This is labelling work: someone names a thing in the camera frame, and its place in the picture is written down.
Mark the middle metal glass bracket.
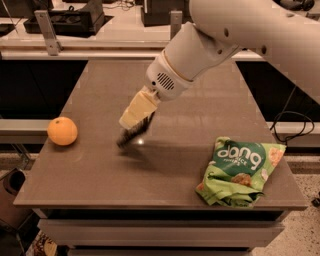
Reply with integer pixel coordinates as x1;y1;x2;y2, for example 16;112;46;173
170;10;183;39

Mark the black rxbar chocolate bar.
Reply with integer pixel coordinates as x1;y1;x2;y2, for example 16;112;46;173
117;113;155;148

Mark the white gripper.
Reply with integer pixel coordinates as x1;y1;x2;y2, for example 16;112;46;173
119;51;194;130

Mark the left metal glass bracket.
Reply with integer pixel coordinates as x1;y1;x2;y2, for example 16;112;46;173
34;10;62;56

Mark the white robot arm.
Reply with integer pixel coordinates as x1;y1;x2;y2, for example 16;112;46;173
119;0;320;130

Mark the green dang chips bag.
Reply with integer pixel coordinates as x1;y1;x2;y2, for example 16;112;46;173
195;137;286;208

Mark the black equipment case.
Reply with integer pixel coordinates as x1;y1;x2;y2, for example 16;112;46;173
36;0;112;38

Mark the black box on floor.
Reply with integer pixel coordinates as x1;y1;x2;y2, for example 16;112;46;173
141;0;192;27

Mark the orange fruit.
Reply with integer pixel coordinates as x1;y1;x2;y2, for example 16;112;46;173
47;117;78;146

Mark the white table drawer front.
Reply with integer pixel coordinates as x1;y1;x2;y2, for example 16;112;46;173
39;219;284;248

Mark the metal glass bracket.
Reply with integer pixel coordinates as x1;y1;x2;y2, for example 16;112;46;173
34;10;62;56
170;10;183;39

